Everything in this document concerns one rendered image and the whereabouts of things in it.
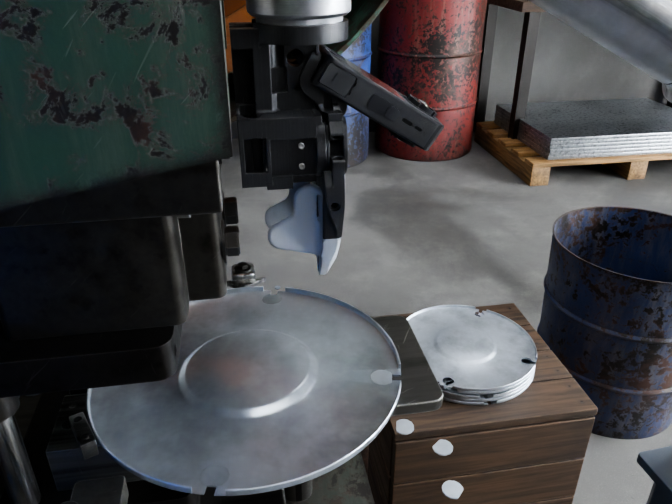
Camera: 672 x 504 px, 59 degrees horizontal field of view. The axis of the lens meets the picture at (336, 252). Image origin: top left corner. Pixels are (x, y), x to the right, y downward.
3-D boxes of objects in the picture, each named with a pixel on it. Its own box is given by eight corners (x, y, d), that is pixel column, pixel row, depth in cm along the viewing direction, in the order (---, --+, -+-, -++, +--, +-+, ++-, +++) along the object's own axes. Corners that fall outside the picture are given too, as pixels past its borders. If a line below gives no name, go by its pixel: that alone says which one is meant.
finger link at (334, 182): (314, 223, 51) (312, 123, 47) (335, 221, 52) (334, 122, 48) (322, 248, 47) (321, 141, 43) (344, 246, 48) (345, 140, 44)
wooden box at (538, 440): (496, 409, 164) (513, 302, 147) (566, 530, 130) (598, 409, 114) (352, 427, 158) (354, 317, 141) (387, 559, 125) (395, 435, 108)
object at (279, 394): (404, 509, 44) (404, 502, 43) (22, 484, 46) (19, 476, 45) (399, 297, 69) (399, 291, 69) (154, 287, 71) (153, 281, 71)
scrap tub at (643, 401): (625, 339, 192) (663, 201, 170) (720, 434, 156) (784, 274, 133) (501, 352, 186) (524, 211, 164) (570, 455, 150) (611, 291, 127)
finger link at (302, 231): (269, 277, 53) (263, 178, 49) (335, 271, 54) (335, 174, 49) (271, 295, 50) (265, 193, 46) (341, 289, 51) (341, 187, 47)
